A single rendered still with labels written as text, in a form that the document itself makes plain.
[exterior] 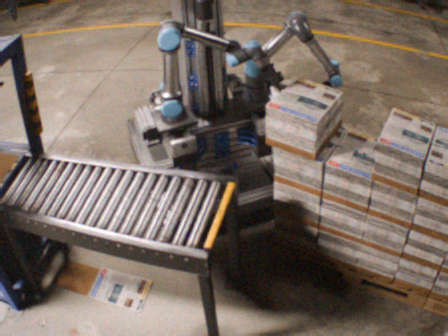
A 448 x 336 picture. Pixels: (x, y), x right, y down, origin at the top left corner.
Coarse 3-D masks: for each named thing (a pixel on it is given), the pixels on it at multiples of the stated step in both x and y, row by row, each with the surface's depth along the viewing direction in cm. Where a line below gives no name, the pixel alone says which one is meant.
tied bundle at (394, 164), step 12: (384, 156) 234; (396, 156) 229; (408, 156) 224; (384, 168) 237; (396, 168) 233; (408, 168) 228; (420, 168) 223; (396, 180) 236; (408, 180) 231; (420, 180) 228
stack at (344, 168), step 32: (288, 160) 272; (320, 160) 261; (352, 160) 259; (288, 192) 285; (352, 192) 258; (384, 192) 245; (288, 224) 299; (320, 224) 284; (352, 224) 269; (384, 224) 255; (416, 224) 242; (288, 256) 314; (352, 256) 282; (384, 256) 267; (416, 256) 253
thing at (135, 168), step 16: (64, 160) 279; (80, 160) 278; (96, 160) 277; (160, 176) 265; (176, 176) 263; (192, 176) 261; (208, 176) 261; (224, 176) 260; (192, 192) 267; (224, 192) 261
